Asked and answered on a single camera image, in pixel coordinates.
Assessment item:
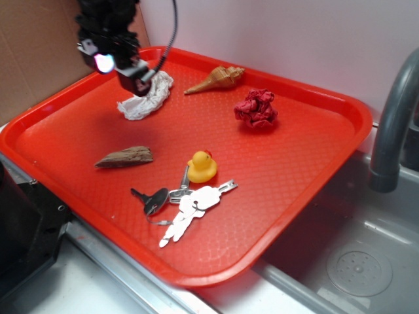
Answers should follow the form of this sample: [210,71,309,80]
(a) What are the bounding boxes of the yellow rubber duck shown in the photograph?
[187,150,217,183]

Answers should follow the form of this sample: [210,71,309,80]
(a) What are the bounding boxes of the brown spiral seashell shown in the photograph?
[184,65,246,95]

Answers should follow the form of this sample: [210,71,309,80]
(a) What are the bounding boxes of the black head key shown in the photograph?
[130,188,170,216]

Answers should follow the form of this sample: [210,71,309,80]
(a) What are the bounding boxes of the grey plastic sink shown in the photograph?
[197,134,418,313]

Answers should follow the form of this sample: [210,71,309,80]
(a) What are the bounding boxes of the brown wood piece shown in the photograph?
[94,146,154,168]

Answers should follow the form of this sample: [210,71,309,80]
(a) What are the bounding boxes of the grey faucet spout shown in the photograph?
[368,50,418,193]

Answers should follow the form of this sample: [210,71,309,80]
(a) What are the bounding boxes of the silver key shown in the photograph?
[169,166,191,203]

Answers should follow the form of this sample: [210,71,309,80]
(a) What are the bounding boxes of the black cable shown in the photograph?
[141,0,178,83]

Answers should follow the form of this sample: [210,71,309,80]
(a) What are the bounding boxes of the sink drain strainer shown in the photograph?
[326,249,393,297]

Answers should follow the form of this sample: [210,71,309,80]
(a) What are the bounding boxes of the crumpled red paper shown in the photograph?
[233,89,278,128]

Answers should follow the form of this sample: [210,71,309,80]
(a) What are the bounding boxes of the white flat keys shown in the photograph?
[158,196,205,248]

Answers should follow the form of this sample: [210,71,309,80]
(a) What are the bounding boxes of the white paper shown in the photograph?
[117,71,174,120]

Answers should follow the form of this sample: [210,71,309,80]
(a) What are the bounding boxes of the white head key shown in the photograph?
[191,180,238,211]

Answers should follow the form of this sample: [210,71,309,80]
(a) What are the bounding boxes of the red plastic tray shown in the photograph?
[1,48,373,288]

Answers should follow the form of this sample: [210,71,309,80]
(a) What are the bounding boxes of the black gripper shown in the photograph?
[75,1,151,97]

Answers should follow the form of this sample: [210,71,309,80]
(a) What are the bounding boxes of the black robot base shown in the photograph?
[1,165,70,300]

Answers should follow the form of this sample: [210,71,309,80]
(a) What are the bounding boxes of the brown cardboard panel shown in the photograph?
[0,0,151,128]

